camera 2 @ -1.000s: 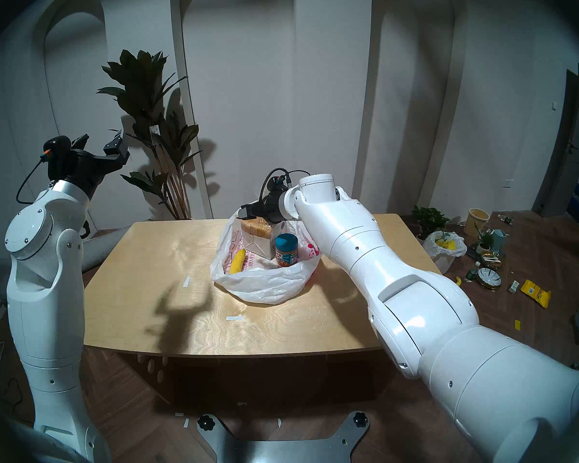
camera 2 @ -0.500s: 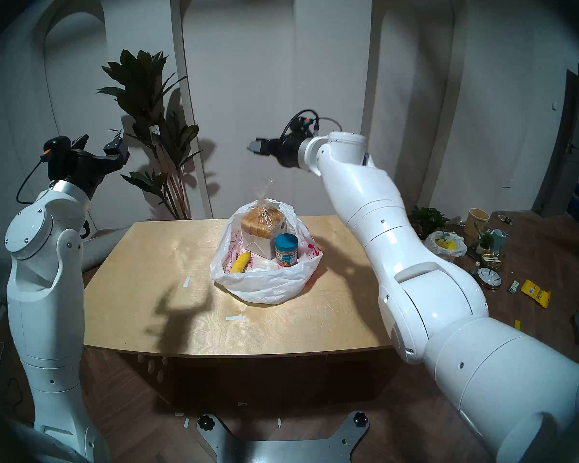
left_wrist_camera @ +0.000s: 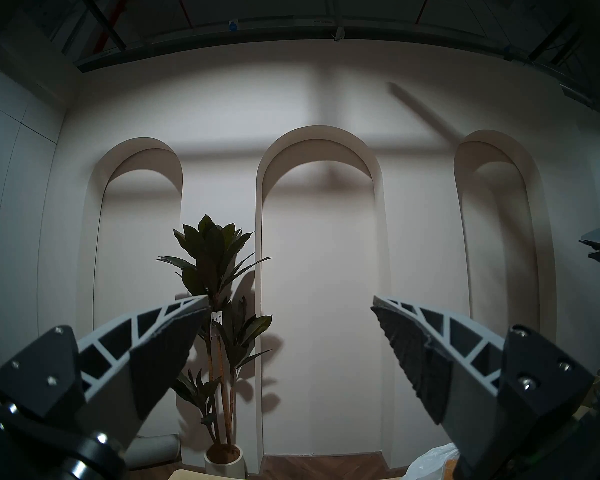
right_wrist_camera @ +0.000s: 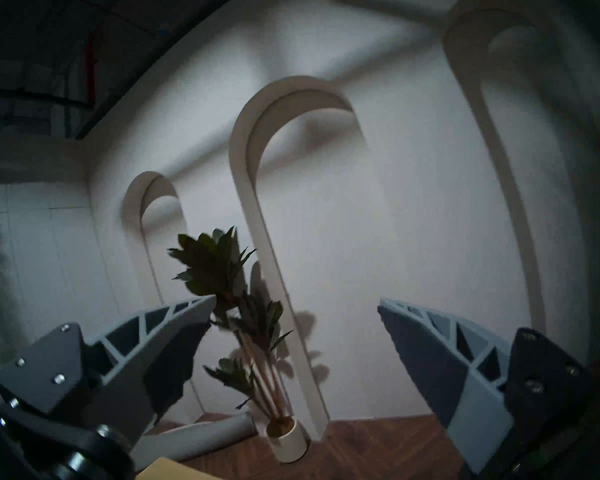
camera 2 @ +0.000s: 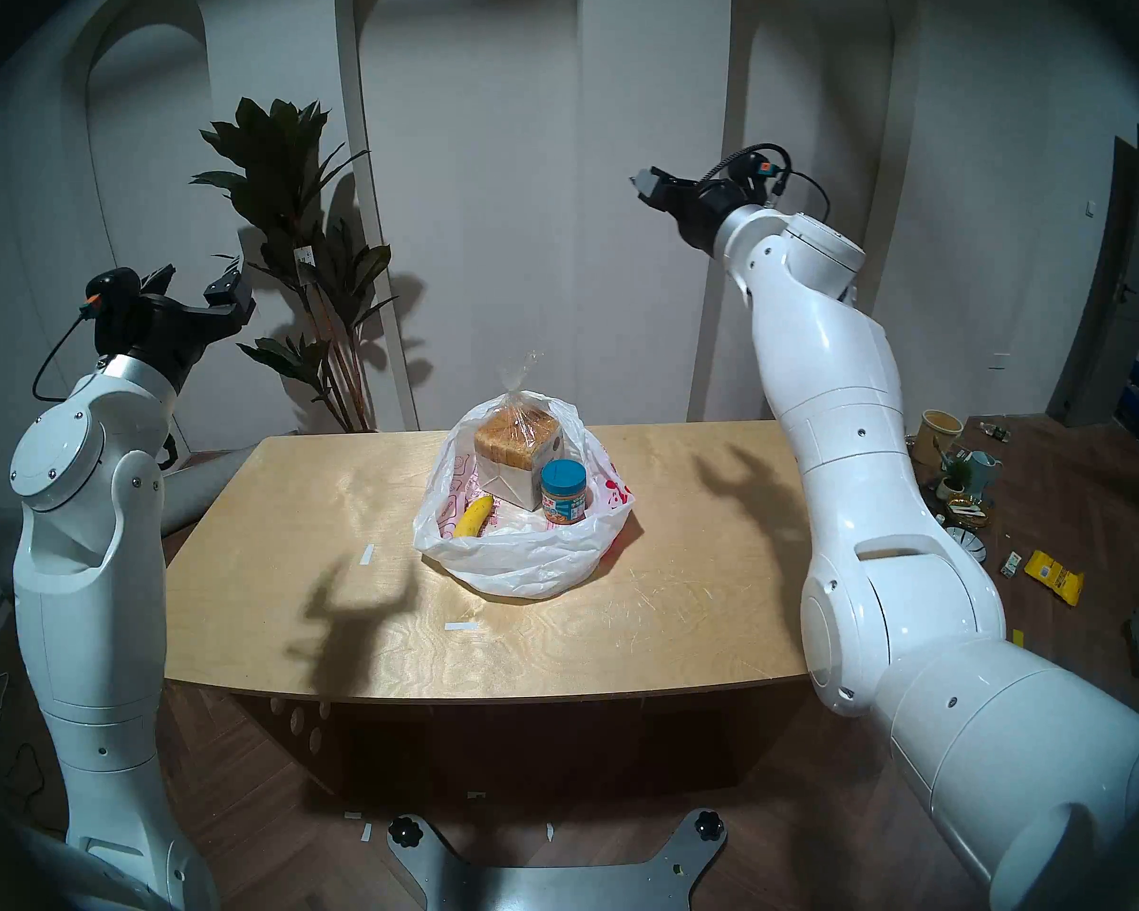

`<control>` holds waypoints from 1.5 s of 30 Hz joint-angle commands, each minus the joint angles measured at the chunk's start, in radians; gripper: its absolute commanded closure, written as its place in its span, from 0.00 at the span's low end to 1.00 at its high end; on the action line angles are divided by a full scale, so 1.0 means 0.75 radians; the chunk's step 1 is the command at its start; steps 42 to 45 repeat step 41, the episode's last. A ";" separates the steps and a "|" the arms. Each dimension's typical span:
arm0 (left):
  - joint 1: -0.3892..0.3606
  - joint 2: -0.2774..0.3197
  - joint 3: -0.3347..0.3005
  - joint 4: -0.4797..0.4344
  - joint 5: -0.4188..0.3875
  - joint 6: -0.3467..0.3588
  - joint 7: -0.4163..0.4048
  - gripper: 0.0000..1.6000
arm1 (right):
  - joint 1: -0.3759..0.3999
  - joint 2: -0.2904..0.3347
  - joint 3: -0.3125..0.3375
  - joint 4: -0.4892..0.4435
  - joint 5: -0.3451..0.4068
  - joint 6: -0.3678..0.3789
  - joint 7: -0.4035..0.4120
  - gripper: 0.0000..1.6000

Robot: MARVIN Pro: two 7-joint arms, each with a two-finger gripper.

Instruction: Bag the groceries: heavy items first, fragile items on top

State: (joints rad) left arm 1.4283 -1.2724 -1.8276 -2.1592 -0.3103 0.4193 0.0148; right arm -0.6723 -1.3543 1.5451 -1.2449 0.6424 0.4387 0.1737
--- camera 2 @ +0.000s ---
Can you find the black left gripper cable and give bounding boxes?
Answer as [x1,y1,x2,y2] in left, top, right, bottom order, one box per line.
[32,311,96,403]

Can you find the yellow snack packet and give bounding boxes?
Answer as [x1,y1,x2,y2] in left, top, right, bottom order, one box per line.
[1023,549,1085,606]

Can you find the beige paper bucket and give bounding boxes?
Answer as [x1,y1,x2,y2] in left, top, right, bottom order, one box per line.
[911,409,964,467]

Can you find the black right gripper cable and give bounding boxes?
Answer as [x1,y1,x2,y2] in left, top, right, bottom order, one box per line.
[702,142,832,223]

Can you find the bread loaf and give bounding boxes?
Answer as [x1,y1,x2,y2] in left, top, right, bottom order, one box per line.
[475,351,564,513]

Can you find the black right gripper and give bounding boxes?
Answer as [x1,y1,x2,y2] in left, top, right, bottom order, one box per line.
[628,152,781,255]

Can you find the tall dark-leaved potted plant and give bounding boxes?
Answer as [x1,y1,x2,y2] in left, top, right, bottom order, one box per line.
[190,98,400,434]

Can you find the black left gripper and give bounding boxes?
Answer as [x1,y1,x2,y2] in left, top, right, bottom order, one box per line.
[83,256,256,393]

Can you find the white plastic shopping bag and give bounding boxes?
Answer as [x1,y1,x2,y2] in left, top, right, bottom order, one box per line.
[412,390,635,602]

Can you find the grey door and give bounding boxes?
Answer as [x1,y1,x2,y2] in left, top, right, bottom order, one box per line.
[1047,126,1139,429]

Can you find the peanut butter jar blue lid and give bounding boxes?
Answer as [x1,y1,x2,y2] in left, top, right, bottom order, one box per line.
[540,458,589,526]

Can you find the grey metal robot base plate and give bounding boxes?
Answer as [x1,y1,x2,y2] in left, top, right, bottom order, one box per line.
[386,809,728,911]

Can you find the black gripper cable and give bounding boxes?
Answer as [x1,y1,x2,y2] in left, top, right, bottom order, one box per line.
[702,142,832,223]
[32,311,96,403]

